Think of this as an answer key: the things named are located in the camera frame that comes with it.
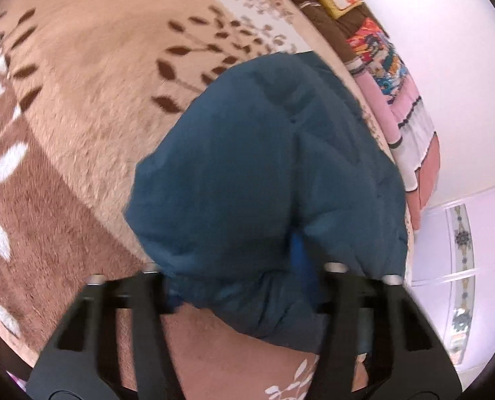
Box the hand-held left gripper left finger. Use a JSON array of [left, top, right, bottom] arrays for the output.
[[26, 266, 182, 392]]

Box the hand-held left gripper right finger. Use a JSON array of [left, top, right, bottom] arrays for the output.
[[291, 233, 464, 400]]

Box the dark blue quilted jacket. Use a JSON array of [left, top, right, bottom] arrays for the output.
[[123, 50, 410, 357]]

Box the salmon red pillow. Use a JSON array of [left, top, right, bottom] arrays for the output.
[[408, 142, 442, 213]]

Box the white wardrobe with floral trim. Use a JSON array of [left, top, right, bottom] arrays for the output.
[[406, 175, 495, 384]]

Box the white grey striped blanket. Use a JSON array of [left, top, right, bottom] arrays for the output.
[[387, 100, 437, 192]]

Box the pink folded blanket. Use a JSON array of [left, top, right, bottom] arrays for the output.
[[353, 67, 423, 151]]

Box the beige leaf print blanket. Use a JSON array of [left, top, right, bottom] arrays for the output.
[[0, 0, 419, 400]]

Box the colourful printed pillow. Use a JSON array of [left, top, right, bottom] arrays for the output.
[[345, 17, 410, 103]]

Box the brown striped quilt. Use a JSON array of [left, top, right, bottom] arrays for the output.
[[272, 0, 377, 65]]

